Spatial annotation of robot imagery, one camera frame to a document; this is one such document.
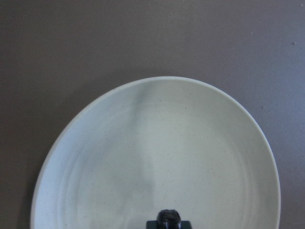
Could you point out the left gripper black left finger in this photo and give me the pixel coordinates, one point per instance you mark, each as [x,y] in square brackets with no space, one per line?
[152,224]

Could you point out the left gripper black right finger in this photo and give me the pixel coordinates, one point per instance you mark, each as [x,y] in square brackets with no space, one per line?
[185,224]

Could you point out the cream round plate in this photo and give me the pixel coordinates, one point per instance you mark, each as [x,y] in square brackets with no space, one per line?
[153,144]

